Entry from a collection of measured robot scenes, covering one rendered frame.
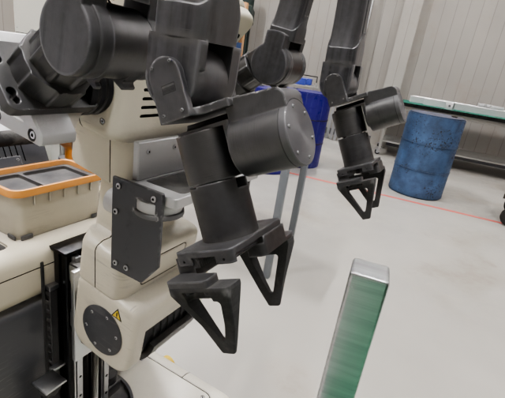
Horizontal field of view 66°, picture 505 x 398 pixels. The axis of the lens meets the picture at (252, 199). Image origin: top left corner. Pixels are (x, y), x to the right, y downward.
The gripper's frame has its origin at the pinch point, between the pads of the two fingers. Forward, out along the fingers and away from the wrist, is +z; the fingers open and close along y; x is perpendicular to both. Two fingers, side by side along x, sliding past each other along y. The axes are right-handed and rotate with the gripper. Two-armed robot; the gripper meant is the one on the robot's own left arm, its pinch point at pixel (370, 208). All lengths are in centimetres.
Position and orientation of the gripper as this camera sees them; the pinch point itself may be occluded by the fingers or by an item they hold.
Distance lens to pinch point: 78.7
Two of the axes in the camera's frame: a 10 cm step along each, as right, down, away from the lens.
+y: 4.4, -2.0, 8.7
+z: 2.6, 9.6, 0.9
